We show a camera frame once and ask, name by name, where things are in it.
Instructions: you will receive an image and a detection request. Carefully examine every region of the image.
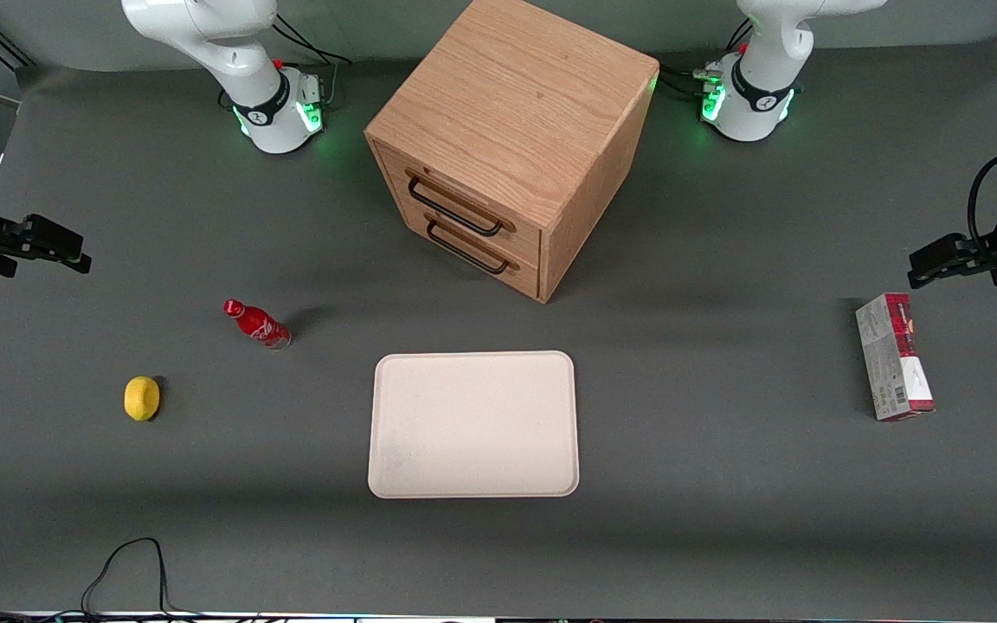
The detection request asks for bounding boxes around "yellow lemon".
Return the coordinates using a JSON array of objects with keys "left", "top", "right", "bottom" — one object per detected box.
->
[{"left": 124, "top": 376, "right": 162, "bottom": 423}]

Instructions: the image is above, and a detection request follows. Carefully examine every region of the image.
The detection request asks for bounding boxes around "wooden drawer with notch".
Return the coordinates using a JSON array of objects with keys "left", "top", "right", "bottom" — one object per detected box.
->
[{"left": 374, "top": 142, "right": 544, "bottom": 266}]

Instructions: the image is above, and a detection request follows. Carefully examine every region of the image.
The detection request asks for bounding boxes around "wooden drawer without notch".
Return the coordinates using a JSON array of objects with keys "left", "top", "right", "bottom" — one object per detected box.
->
[{"left": 398, "top": 204, "right": 542, "bottom": 300}]

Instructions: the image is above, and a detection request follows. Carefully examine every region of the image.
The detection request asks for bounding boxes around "cream rectangular tray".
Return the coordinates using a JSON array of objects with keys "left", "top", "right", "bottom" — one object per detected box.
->
[{"left": 367, "top": 350, "right": 581, "bottom": 500}]

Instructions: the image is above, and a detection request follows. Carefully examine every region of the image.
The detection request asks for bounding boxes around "black base cable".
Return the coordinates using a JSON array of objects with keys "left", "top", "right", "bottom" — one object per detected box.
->
[
  {"left": 658, "top": 19, "right": 755, "bottom": 101},
  {"left": 272, "top": 12, "right": 353, "bottom": 68}
]

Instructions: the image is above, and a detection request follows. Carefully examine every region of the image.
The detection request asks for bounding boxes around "black looped cable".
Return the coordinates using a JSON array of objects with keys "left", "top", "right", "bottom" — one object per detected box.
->
[{"left": 0, "top": 537, "right": 292, "bottom": 623}]

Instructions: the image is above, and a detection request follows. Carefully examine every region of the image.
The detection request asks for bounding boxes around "red soda bottle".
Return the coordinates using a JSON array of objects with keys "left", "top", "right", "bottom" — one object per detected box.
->
[{"left": 222, "top": 299, "right": 293, "bottom": 351}]

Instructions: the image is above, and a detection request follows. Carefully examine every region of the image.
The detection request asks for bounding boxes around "red and grey carton box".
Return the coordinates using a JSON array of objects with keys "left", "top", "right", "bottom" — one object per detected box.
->
[{"left": 854, "top": 292, "right": 937, "bottom": 423}]

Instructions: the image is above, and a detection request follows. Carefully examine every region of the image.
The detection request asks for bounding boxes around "dark grey table mat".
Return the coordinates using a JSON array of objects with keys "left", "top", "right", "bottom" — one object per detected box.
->
[{"left": 0, "top": 30, "right": 997, "bottom": 620}]

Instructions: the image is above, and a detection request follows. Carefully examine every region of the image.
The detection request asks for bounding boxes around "black wire drawer handle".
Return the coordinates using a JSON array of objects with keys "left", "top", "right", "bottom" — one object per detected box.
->
[
  {"left": 405, "top": 167, "right": 518, "bottom": 238},
  {"left": 425, "top": 216, "right": 522, "bottom": 277}
]

